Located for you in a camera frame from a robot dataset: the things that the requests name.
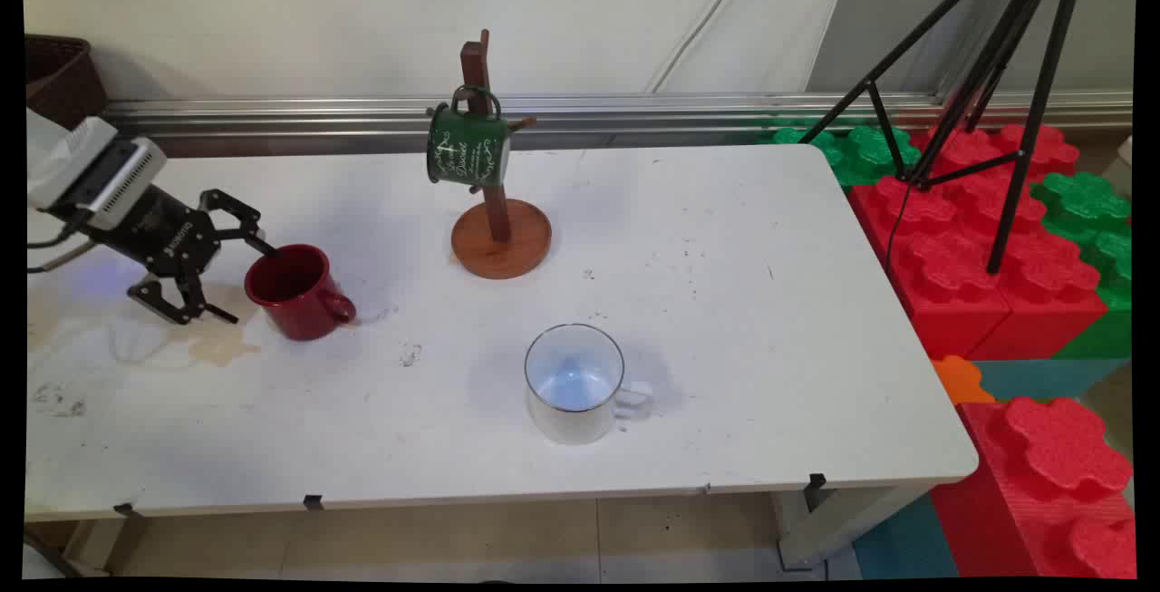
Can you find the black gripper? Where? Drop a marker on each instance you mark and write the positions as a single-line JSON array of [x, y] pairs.
[[168, 234]]

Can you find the green enamel mug white print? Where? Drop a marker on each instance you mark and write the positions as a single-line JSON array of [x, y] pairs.
[[467, 152]]

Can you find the red ceramic mug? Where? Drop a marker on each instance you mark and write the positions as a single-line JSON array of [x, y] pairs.
[[304, 306]]

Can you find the brown wicker basket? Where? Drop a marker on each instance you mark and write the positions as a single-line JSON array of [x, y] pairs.
[[59, 75]]

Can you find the black table edge clip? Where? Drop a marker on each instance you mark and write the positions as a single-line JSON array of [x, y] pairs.
[[816, 481], [313, 502], [127, 510]]

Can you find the wooden mug tree stand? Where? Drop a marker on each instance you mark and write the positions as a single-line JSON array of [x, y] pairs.
[[503, 247]]

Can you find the white table leg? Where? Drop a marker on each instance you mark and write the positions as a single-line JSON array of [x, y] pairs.
[[95, 542], [843, 519]]

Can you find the green foam block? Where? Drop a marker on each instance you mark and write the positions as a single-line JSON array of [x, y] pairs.
[[1101, 238], [870, 152]]

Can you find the large red foam block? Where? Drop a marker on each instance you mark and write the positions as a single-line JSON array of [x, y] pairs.
[[961, 302]]

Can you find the orange foam piece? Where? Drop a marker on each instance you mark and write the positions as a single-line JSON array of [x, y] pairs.
[[961, 379]]

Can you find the tall red foam block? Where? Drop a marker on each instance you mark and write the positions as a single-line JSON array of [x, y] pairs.
[[1042, 501]]

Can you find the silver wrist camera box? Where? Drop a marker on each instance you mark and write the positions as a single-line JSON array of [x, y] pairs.
[[122, 177]]

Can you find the aluminium wall rail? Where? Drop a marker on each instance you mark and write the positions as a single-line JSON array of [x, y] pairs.
[[634, 116]]

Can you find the black camera tripod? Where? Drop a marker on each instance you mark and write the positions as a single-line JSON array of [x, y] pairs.
[[1042, 75]]

